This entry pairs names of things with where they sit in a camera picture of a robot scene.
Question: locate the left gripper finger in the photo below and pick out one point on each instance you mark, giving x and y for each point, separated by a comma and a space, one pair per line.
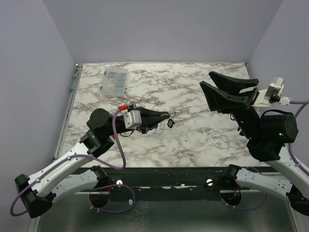
147, 113
154, 120

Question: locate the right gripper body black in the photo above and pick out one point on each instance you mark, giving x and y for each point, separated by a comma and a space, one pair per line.
252, 98

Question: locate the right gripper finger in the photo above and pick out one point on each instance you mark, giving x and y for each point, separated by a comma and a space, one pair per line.
231, 85
223, 102

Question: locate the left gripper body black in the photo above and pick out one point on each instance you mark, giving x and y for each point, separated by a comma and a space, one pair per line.
144, 131

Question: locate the black tag key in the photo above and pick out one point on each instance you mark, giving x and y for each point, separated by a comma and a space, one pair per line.
170, 123

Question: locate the metal key ring plate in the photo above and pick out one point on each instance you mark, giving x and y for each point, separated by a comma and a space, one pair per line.
172, 114

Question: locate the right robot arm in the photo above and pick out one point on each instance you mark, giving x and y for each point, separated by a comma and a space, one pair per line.
269, 133

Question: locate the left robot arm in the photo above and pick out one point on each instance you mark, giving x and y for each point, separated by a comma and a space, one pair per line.
37, 192

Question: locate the clear plastic organizer box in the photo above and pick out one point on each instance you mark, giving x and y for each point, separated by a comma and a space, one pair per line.
114, 82

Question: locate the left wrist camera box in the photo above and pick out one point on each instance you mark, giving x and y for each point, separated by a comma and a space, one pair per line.
132, 116

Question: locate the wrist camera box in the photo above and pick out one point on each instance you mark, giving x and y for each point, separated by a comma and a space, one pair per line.
132, 116
272, 95

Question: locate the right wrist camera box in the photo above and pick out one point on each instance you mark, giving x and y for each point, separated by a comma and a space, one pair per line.
272, 95

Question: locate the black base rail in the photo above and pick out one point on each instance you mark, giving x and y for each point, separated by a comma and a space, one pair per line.
147, 184

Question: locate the aluminium side rail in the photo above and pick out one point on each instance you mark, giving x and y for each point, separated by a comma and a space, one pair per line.
73, 91

